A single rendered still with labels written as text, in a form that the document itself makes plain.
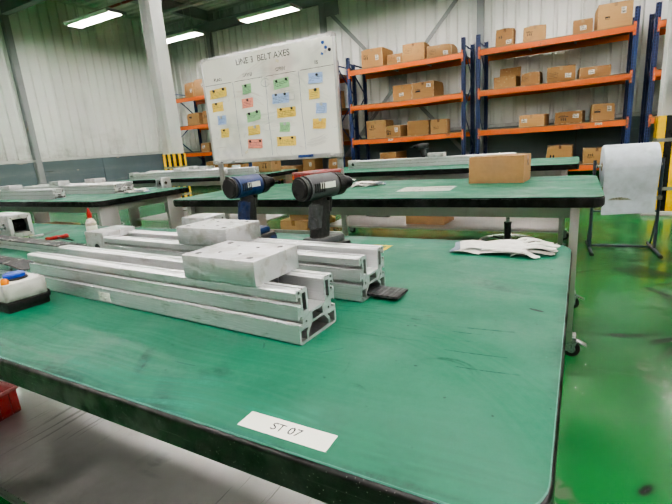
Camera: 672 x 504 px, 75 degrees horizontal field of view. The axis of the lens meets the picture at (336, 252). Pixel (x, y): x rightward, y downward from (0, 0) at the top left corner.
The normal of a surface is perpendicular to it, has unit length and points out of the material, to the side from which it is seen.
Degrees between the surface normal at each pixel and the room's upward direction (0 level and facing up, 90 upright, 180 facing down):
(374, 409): 0
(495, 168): 89
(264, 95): 90
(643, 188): 100
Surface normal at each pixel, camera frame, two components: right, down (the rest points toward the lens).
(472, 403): -0.07, -0.97
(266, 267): 0.85, 0.07
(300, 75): -0.48, 0.25
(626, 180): -0.39, 0.47
